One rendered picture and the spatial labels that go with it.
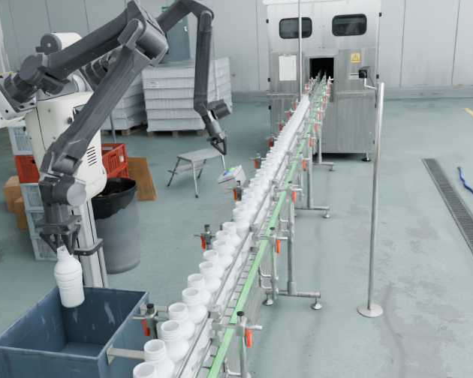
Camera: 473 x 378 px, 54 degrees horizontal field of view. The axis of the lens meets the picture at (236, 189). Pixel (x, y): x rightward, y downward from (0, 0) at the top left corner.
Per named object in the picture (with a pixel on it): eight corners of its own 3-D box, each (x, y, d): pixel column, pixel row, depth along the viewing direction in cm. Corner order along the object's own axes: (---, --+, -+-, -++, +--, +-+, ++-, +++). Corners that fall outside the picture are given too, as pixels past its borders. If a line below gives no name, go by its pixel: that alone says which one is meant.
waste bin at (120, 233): (132, 280, 339) (120, 197, 318) (76, 275, 349) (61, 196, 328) (155, 252, 381) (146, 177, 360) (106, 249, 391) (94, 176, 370)
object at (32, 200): (73, 210, 356) (68, 182, 349) (23, 211, 361) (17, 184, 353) (103, 184, 413) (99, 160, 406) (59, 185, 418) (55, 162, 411)
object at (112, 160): (102, 181, 422) (99, 158, 415) (61, 181, 430) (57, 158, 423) (128, 163, 479) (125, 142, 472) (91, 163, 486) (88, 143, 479)
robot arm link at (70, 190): (72, 160, 123) (45, 150, 116) (102, 164, 117) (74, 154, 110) (59, 203, 122) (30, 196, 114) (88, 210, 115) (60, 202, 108)
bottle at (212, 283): (197, 332, 111) (191, 271, 106) (201, 317, 117) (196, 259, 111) (221, 333, 110) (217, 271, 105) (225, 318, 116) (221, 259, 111)
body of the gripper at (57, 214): (70, 231, 116) (64, 204, 114) (34, 230, 119) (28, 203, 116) (83, 221, 122) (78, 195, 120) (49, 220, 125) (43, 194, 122)
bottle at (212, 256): (199, 315, 118) (194, 256, 112) (210, 302, 123) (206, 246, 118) (219, 320, 115) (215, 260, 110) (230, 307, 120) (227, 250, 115)
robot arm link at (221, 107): (194, 94, 193) (194, 106, 187) (219, 83, 190) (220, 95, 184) (207, 115, 201) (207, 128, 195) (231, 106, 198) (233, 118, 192)
